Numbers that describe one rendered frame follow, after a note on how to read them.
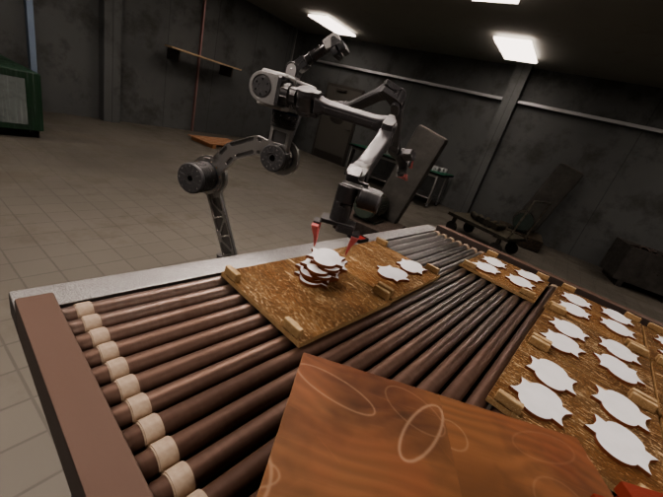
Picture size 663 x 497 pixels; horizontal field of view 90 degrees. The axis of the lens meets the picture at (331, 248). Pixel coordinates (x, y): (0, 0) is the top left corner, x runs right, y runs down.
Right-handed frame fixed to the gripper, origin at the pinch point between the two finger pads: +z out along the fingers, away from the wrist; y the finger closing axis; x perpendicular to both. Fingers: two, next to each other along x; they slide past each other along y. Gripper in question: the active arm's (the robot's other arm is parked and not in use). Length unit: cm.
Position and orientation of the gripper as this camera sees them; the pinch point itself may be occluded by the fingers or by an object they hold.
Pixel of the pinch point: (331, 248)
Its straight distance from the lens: 99.2
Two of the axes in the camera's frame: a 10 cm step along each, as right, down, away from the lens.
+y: 9.6, 2.9, -0.3
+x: 1.3, -3.4, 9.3
